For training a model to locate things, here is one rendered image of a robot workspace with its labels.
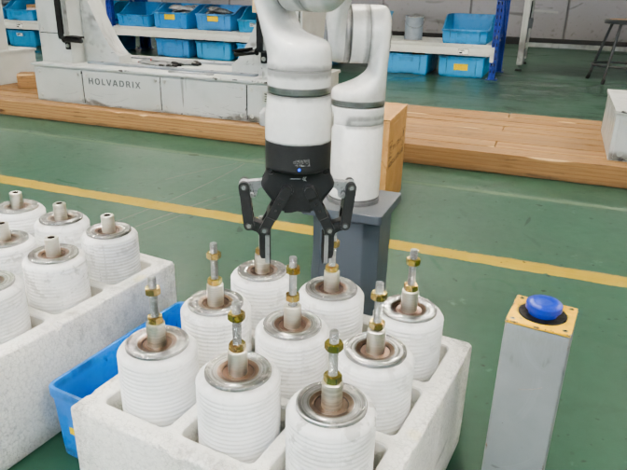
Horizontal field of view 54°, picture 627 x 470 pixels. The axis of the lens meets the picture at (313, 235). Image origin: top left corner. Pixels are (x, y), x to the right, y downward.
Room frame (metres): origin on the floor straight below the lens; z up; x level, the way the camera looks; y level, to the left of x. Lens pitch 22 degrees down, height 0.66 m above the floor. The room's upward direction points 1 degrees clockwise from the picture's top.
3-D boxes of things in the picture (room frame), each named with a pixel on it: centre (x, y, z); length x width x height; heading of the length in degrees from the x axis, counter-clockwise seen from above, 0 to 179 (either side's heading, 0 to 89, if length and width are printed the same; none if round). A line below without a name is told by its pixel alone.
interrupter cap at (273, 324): (0.69, 0.02, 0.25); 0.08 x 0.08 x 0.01
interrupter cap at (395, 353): (0.63, -0.08, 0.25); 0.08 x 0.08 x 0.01
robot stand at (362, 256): (1.06, -0.07, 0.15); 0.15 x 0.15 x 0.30; 69
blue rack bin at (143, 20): (6.38, 1.69, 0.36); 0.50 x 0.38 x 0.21; 160
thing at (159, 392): (0.64, 0.19, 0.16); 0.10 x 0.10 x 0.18
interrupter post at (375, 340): (0.63, -0.08, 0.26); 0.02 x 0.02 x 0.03
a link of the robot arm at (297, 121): (0.70, 0.02, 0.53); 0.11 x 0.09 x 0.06; 4
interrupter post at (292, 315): (0.69, 0.02, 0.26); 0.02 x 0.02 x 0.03
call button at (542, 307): (0.62, -0.26, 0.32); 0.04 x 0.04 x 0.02
